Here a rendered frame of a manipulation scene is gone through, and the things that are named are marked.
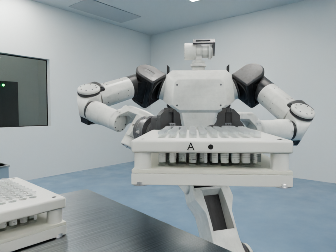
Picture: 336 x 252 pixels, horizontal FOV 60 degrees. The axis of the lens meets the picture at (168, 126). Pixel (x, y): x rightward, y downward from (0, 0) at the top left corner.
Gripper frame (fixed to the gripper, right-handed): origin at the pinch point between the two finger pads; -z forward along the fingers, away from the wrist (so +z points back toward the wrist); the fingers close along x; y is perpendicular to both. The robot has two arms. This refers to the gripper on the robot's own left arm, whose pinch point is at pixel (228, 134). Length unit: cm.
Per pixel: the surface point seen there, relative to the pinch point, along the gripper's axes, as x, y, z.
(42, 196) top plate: 10.9, 33.9, -21.2
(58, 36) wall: -146, 294, 386
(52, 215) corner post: 13.8, 31.0, -22.6
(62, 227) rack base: 16.4, 29.6, -21.5
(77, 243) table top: 18.2, 25.5, -23.5
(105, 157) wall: 75, 250, 480
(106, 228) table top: 18.0, 23.4, -16.0
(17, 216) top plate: 12.5, 33.6, -28.2
